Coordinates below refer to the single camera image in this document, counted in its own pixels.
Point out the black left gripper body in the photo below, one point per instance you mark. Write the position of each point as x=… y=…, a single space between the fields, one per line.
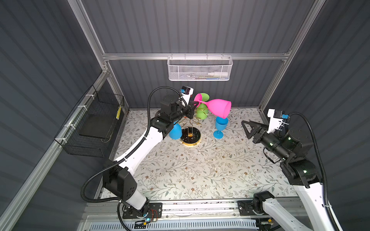
x=187 y=111

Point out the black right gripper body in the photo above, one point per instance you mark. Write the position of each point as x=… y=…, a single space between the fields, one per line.
x=262 y=137

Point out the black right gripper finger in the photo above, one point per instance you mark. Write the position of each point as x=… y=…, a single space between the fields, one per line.
x=254 y=124
x=249 y=134

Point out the blue wine glass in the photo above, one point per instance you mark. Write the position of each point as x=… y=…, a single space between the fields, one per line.
x=176 y=132
x=220 y=125

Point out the pink wine glass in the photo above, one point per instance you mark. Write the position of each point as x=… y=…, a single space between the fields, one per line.
x=218 y=107

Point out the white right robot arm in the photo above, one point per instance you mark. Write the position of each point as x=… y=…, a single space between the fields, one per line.
x=302 y=175

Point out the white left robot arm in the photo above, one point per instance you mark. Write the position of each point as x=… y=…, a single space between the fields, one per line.
x=119 y=177

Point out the right green wine glass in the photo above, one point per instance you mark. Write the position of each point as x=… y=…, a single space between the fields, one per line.
x=202 y=110

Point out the gold wine glass rack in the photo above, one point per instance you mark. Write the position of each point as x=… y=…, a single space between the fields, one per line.
x=191 y=134

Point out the yellow marker in basket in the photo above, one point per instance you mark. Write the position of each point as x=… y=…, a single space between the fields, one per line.
x=118 y=113

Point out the white wire mesh basket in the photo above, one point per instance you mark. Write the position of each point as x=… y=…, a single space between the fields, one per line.
x=199 y=68

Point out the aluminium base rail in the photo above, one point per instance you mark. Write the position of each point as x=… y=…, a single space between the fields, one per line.
x=196 y=215

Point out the black wire basket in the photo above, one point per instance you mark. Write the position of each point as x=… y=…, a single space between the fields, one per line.
x=92 y=131

